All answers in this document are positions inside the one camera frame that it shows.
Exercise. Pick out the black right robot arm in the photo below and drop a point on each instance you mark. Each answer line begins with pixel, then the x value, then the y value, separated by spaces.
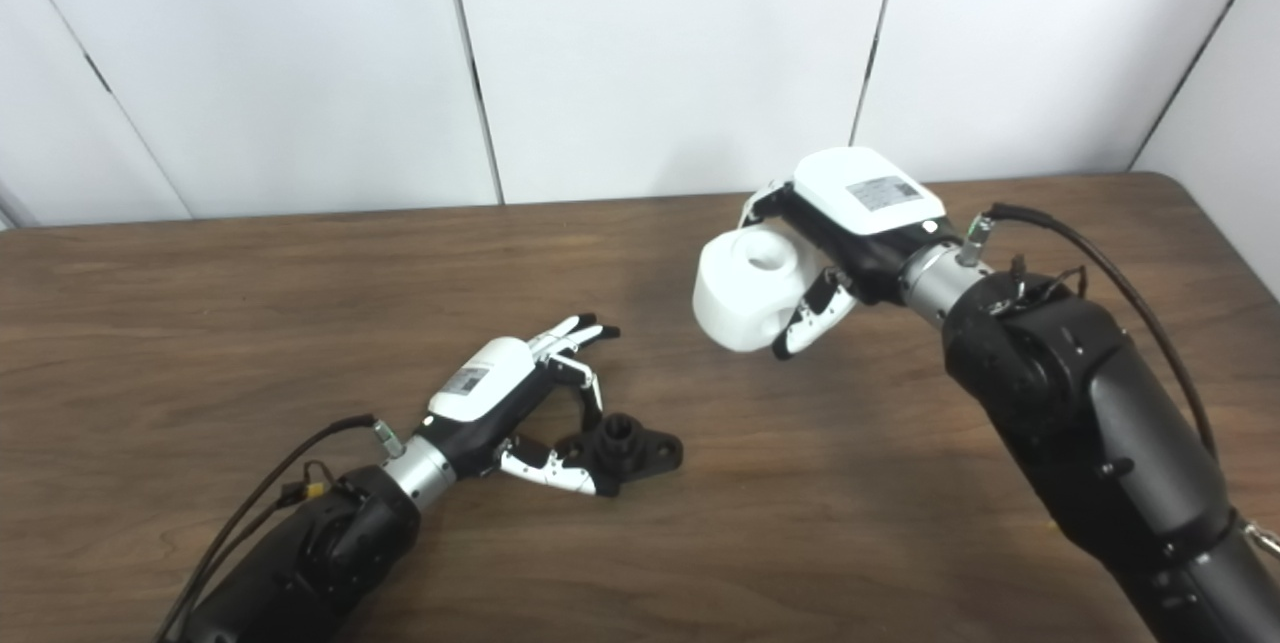
pixel 1100 423

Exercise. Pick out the black flanged holder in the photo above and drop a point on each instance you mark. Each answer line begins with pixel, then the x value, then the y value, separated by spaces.
pixel 645 453

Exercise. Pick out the round white piece with hole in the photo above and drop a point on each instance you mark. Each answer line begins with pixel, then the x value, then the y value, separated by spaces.
pixel 730 303

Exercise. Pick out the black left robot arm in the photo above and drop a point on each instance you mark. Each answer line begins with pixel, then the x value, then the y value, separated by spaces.
pixel 300 563

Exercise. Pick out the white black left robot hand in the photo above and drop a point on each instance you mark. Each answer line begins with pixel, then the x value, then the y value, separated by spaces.
pixel 485 383

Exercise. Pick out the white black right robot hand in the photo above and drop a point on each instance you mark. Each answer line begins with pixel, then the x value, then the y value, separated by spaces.
pixel 860 193

